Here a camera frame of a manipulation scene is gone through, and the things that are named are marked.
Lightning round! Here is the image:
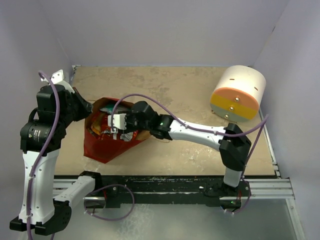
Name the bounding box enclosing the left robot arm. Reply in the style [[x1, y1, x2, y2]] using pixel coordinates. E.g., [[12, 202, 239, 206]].
[[9, 83, 103, 236]]

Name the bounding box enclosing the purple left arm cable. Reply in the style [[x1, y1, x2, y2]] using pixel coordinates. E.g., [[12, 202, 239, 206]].
[[26, 71, 136, 240]]

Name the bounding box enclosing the white cylinder toy drum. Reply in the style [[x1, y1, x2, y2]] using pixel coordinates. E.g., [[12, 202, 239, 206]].
[[209, 65, 266, 122]]

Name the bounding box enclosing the teal snack packet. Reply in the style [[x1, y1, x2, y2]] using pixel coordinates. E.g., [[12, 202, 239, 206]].
[[98, 103, 130, 116]]

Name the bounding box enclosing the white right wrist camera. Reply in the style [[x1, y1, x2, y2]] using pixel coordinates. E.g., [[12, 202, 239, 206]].
[[107, 113, 127, 133]]

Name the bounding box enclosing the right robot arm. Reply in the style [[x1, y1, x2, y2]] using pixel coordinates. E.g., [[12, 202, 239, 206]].
[[119, 101, 252, 196]]

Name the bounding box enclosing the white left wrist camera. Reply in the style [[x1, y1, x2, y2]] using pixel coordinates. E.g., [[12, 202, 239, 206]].
[[38, 69, 75, 93]]

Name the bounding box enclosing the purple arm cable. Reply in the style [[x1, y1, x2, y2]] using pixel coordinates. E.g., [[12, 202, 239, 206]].
[[26, 71, 136, 240], [111, 93, 270, 215]]

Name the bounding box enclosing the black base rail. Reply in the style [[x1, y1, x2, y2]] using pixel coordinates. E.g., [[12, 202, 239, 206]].
[[81, 171, 251, 210]]

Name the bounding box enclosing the yellow snack packet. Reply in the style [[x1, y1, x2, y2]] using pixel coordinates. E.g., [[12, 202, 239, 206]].
[[90, 111, 109, 136]]

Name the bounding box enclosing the red chips bag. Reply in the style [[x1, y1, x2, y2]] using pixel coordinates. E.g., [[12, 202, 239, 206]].
[[99, 126, 138, 142]]

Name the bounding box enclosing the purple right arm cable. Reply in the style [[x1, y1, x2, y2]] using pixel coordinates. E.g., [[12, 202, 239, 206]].
[[111, 93, 270, 215]]

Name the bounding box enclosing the red paper bag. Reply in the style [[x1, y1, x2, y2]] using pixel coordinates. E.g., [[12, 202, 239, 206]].
[[83, 97, 151, 164]]

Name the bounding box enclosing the metal corner bracket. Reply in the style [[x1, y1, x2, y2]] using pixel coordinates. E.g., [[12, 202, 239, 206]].
[[70, 64, 81, 82]]

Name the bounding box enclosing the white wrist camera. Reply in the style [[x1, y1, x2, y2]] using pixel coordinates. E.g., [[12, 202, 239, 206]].
[[38, 69, 75, 93], [107, 113, 127, 133]]

